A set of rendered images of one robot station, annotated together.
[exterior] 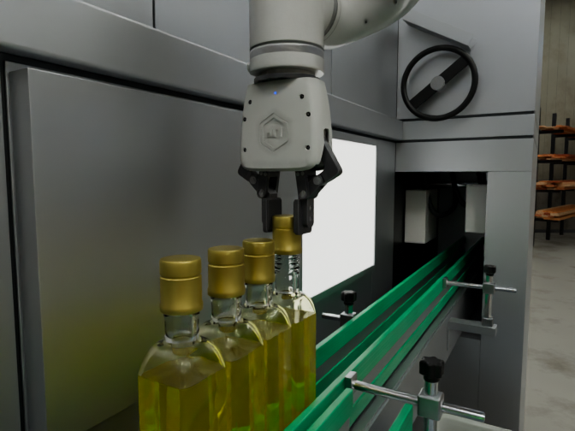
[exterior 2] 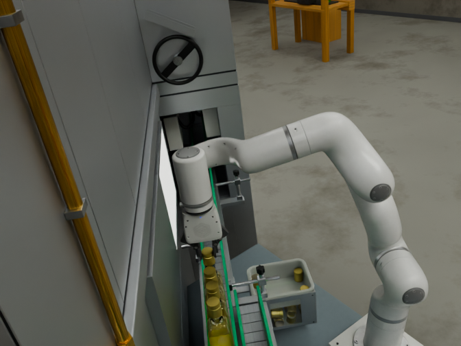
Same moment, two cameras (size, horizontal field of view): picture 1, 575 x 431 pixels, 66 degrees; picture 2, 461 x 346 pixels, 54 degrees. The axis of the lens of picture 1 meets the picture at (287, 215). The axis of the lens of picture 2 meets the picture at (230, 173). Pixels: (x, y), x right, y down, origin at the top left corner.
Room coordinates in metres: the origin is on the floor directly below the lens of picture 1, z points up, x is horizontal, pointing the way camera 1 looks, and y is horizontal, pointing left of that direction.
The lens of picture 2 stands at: (-0.38, 0.46, 2.17)
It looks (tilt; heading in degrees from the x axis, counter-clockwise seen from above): 30 degrees down; 327
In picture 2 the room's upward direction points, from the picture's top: 8 degrees counter-clockwise
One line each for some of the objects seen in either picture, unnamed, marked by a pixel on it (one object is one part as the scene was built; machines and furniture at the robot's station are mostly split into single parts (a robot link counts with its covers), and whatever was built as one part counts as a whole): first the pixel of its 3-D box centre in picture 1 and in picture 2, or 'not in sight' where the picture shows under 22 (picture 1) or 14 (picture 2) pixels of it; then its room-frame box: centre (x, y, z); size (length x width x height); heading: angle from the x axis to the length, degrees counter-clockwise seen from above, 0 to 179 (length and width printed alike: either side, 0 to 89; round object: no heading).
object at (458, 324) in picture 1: (477, 309); (233, 192); (1.07, -0.47, 1.07); 0.17 x 0.05 x 0.23; 60
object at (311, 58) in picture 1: (285, 67); (196, 201); (0.51, 0.00, 1.52); 0.09 x 0.08 x 0.03; 59
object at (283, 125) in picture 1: (287, 121); (201, 220); (0.51, 0.00, 1.46); 0.10 x 0.07 x 0.11; 59
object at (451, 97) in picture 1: (439, 84); (178, 59); (1.30, -0.44, 1.66); 0.21 x 0.05 x 0.21; 60
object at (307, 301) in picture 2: not in sight; (274, 296); (0.58, -0.27, 0.92); 0.27 x 0.17 x 0.15; 60
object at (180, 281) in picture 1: (180, 283); (214, 307); (0.36, 0.09, 1.31); 0.04 x 0.04 x 0.04
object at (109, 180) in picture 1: (286, 221); (164, 221); (0.77, 0.00, 1.32); 0.90 x 0.03 x 0.34; 150
